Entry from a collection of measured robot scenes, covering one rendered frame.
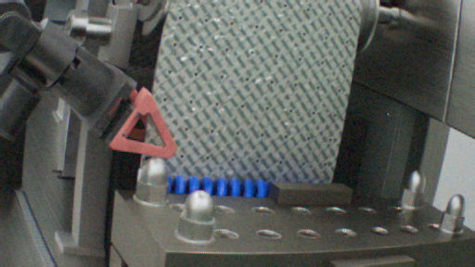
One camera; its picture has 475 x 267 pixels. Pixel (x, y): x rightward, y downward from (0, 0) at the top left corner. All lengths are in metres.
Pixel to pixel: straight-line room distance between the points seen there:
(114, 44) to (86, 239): 0.24
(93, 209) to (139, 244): 0.22
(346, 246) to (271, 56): 0.24
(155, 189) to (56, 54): 0.17
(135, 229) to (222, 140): 0.18
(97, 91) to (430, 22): 0.42
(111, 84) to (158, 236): 0.18
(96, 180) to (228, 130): 0.17
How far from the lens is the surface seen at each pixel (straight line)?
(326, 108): 0.94
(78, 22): 0.90
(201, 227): 0.71
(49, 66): 0.79
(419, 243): 0.83
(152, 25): 0.87
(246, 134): 0.90
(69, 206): 1.14
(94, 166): 0.94
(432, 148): 1.24
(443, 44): 0.95
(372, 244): 0.80
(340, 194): 0.91
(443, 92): 0.94
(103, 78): 0.81
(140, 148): 0.82
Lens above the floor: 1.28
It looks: 12 degrees down
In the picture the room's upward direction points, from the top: 10 degrees clockwise
